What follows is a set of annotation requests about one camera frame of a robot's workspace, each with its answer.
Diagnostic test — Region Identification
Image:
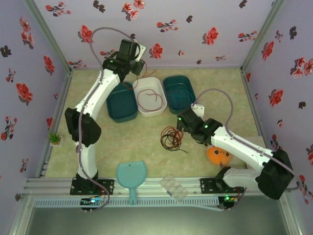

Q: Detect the left arm grey cable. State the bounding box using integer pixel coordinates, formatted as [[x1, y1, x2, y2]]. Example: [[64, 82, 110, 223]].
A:
[[77, 27, 137, 213]]

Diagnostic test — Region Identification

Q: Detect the light blue hand mirror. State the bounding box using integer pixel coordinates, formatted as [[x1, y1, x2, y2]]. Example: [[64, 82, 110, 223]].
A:
[[116, 160, 148, 206]]

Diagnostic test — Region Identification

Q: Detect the blue cable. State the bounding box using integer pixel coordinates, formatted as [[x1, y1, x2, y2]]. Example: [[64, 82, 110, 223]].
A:
[[170, 85, 195, 108]]

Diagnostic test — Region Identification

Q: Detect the teal plastic bin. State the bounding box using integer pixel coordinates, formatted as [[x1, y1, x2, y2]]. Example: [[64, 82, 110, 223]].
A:
[[106, 82, 138, 123], [162, 75, 198, 115]]

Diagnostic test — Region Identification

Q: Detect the aluminium frame post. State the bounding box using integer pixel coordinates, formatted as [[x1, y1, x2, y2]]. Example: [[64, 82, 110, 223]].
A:
[[23, 0, 74, 74], [240, 0, 287, 73]]

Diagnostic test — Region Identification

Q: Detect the white plastic bin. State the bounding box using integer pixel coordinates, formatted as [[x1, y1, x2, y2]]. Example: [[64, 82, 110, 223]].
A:
[[133, 76, 168, 117]]

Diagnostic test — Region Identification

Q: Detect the black cable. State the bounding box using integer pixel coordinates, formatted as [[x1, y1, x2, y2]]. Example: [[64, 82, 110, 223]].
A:
[[160, 127, 184, 150], [160, 127, 189, 154]]

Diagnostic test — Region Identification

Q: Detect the white slotted cable duct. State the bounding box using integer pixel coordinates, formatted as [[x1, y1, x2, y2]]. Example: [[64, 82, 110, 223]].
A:
[[33, 197, 220, 208]]

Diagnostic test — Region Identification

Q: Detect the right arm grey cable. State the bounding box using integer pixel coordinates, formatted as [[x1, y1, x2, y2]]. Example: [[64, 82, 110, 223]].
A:
[[194, 88, 301, 211]]

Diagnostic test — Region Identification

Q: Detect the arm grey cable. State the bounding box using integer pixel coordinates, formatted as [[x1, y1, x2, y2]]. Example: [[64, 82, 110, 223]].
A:
[[194, 88, 301, 211], [77, 27, 137, 213]]

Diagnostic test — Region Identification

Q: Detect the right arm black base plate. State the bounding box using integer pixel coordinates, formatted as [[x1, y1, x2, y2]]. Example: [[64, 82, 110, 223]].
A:
[[200, 178, 245, 195]]

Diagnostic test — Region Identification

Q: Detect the small green potted plant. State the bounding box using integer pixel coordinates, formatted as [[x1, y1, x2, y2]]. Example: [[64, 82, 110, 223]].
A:
[[49, 132, 63, 147]]

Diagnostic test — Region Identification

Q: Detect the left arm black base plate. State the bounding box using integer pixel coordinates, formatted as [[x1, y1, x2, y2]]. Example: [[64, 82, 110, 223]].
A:
[[70, 178, 115, 196]]

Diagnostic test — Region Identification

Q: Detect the orange fish plush toy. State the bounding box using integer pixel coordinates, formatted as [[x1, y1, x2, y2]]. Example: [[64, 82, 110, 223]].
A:
[[206, 146, 232, 168]]

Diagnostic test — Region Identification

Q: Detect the aluminium side rail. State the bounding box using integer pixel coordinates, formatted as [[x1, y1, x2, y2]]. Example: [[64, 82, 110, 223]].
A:
[[24, 70, 74, 182]]

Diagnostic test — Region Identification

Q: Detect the aluminium mounting rail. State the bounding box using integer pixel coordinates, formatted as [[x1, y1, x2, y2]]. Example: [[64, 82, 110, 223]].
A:
[[24, 177, 288, 196]]

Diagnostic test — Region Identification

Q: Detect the clear plastic compartment box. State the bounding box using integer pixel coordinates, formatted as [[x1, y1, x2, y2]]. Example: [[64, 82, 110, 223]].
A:
[[160, 175, 190, 203]]

